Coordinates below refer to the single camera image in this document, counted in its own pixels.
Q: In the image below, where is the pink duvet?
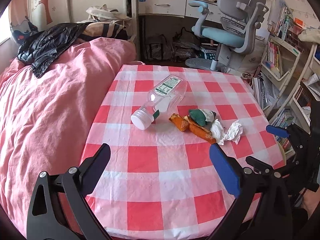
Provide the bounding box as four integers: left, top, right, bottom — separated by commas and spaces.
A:
0, 36, 137, 238

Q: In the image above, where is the cartoon printed cloth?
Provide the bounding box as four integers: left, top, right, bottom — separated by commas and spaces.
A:
9, 16, 38, 45

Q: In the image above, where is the clear plastic bottle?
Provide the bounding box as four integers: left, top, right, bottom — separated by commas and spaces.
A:
131, 75, 188, 131

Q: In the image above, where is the cream canvas tote bag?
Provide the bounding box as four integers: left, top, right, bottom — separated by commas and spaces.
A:
86, 4, 132, 24

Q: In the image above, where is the red white checkered tablecloth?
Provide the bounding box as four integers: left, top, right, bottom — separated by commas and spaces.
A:
80, 64, 287, 239

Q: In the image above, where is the blue patterned bag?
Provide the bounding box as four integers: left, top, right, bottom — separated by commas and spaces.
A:
200, 46, 217, 60

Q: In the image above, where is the grey blue desk chair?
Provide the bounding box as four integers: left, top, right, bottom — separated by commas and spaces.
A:
185, 0, 270, 72

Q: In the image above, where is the person's right forearm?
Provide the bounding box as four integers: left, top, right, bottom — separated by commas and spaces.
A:
300, 194, 320, 220

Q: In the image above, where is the black down jacket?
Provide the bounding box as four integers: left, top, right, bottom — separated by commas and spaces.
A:
16, 22, 92, 78

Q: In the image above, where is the clear plastic storage bag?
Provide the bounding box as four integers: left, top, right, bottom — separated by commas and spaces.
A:
145, 35, 173, 60
172, 30, 200, 62

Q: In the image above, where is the beige navy striped pillow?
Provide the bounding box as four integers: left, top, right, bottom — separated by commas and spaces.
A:
80, 21, 130, 42

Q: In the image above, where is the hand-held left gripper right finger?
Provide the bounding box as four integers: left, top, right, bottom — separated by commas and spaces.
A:
207, 143, 293, 240

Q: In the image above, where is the green wrapper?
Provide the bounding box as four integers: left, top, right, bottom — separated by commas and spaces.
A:
188, 108, 217, 126

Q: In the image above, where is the white tissue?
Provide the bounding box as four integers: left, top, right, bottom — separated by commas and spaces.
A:
224, 120, 244, 145
209, 119, 227, 146

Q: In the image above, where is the cream cloth bundle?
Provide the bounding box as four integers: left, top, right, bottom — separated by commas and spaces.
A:
299, 29, 320, 43

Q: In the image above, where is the window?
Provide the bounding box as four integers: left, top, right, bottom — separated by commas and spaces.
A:
0, 5, 12, 45

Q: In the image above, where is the bookshelf with books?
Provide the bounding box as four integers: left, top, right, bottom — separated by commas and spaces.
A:
252, 0, 320, 153

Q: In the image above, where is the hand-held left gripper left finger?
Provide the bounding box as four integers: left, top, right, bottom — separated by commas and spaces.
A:
26, 143, 112, 240

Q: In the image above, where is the pale yellow round object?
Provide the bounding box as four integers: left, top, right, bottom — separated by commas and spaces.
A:
277, 142, 287, 161

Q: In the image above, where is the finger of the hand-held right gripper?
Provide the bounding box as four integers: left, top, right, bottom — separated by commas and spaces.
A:
245, 156, 275, 175
266, 124, 292, 138

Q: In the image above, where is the white desk with drawers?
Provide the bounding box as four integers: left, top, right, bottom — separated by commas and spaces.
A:
131, 0, 225, 60

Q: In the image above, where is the beige cloth bag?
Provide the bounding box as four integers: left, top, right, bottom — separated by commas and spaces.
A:
235, 40, 267, 75

